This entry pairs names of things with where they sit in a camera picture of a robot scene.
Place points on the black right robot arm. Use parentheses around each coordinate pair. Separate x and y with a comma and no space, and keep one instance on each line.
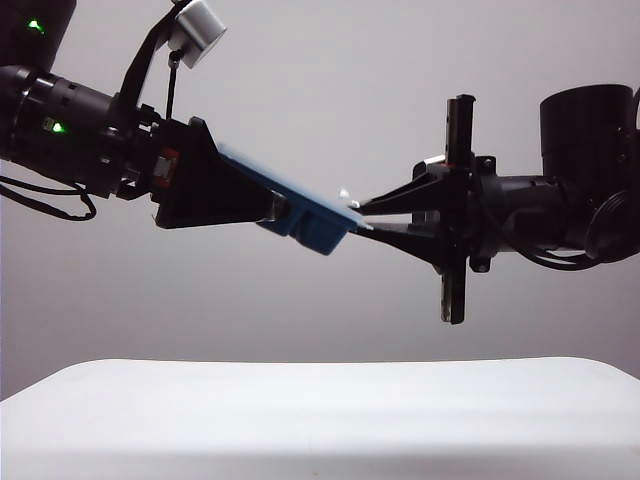
(575,165)

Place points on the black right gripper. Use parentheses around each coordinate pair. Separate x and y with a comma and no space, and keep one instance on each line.
(457,235)

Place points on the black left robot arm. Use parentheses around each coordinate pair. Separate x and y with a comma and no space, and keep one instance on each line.
(60,130)

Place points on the dark blue ice cube tray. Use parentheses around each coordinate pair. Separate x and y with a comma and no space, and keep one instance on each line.
(320,230)

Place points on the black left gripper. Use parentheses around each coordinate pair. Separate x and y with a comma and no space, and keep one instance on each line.
(145,150)

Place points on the translucent plastic tray lid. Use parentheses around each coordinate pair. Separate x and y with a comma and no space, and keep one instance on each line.
(325,202)

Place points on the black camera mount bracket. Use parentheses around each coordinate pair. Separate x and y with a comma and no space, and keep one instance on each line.
(142,60)

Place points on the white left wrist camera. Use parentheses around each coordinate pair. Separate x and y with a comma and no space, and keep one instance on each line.
(200,30)

